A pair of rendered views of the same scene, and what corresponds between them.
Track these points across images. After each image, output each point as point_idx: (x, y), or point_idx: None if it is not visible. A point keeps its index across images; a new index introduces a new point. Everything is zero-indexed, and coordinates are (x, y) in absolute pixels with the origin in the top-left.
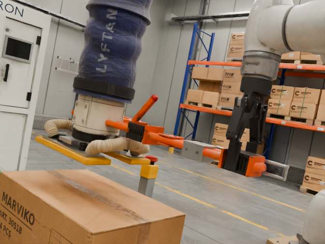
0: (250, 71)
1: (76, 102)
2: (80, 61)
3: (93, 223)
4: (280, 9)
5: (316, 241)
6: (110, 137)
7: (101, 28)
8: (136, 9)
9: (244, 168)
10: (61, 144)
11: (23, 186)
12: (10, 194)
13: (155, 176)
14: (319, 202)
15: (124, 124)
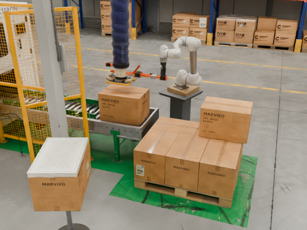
0: (162, 61)
1: (116, 70)
2: (115, 60)
3: (136, 97)
4: (166, 51)
5: (179, 84)
6: (128, 76)
7: (120, 51)
8: (128, 44)
9: (164, 79)
10: (116, 82)
11: (111, 95)
12: (105, 98)
13: None
14: (178, 74)
15: (132, 73)
